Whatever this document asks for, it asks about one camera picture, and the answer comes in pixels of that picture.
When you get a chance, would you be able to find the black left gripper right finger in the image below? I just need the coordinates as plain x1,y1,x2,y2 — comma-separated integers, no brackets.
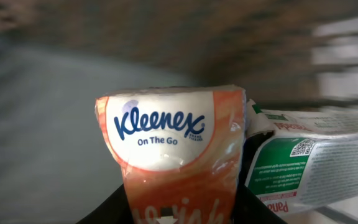
232,185,287,224

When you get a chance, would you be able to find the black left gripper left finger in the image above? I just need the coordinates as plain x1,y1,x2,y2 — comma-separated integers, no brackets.
76,184,129,224

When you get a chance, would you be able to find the white green medicine box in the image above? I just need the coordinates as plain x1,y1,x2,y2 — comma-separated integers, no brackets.
243,101,358,216

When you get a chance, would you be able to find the grey plastic basket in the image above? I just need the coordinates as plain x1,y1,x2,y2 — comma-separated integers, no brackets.
0,36,196,223

